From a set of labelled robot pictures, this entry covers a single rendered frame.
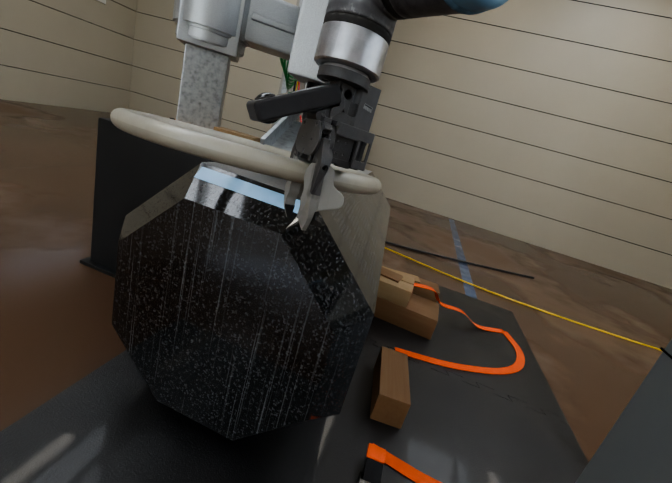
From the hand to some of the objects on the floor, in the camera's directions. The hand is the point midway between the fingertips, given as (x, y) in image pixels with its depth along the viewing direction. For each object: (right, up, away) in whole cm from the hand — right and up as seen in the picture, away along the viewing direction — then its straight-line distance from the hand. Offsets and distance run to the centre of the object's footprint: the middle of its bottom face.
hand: (292, 214), depth 48 cm
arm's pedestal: (+53, -106, +9) cm, 118 cm away
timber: (+27, -70, +92) cm, 118 cm away
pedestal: (-85, -22, +148) cm, 172 cm away
